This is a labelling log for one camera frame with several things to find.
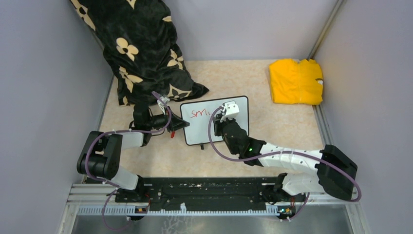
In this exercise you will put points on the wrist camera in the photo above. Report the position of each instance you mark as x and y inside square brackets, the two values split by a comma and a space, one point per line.
[229, 111]
[162, 102]

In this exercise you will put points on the yellow folded cloth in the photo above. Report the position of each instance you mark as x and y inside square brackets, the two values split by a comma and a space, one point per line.
[296, 82]

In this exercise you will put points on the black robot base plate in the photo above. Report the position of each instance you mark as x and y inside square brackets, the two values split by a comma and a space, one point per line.
[208, 194]

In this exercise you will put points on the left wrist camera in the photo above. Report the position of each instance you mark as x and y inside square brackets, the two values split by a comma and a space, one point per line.
[162, 102]

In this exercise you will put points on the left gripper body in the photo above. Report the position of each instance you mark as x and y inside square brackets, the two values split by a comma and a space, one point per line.
[170, 127]

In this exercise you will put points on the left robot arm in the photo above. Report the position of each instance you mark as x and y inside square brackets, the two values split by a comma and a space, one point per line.
[100, 156]

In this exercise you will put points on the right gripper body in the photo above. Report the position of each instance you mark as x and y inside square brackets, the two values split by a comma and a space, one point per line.
[219, 129]

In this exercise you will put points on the black floral blanket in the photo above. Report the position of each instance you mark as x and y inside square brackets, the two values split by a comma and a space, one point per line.
[140, 45]

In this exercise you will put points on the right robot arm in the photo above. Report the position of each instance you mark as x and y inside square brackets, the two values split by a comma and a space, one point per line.
[256, 152]

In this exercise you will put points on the black framed whiteboard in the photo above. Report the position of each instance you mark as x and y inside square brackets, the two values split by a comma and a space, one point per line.
[198, 114]

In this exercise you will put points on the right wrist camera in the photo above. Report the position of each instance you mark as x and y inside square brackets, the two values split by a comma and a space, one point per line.
[229, 111]

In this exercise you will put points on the aluminium side rail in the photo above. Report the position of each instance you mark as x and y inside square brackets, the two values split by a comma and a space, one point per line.
[326, 139]

